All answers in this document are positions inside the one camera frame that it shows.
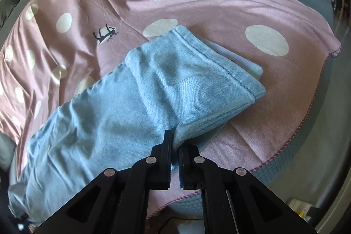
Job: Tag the grey-blue waffle bed cover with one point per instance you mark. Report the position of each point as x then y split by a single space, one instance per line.
315 3

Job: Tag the pink polka dot blanket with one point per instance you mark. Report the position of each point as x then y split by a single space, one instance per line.
208 17

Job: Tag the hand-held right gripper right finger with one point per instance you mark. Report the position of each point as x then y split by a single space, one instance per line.
181 168

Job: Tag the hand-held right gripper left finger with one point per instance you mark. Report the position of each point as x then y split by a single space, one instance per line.
167 149

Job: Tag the light blue denim pants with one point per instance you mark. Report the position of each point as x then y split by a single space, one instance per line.
115 118

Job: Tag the white and yellow box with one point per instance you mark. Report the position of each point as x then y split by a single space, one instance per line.
299 208

